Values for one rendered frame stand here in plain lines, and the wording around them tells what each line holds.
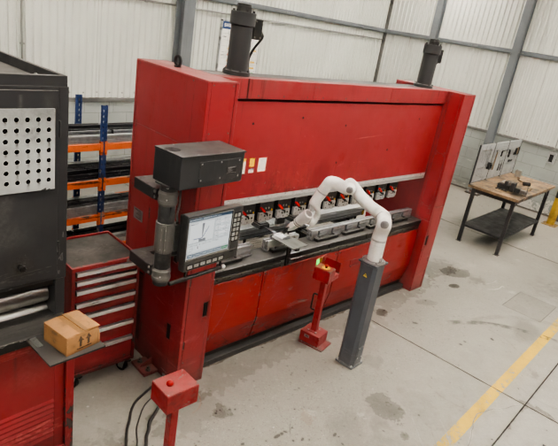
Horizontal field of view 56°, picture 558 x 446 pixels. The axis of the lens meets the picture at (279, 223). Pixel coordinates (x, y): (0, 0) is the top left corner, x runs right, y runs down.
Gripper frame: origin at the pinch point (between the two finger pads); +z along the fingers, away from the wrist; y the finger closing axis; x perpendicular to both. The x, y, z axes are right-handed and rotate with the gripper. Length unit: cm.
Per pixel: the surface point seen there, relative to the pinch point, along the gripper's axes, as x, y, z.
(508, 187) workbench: 1, -470, 12
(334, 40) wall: -450, -560, 191
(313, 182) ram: -29.3, -30.0, -26.0
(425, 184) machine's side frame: -15, -215, -15
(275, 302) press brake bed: 46, 3, 47
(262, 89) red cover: -78, 47, -86
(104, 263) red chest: -12, 152, 19
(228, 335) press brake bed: 57, 51, 64
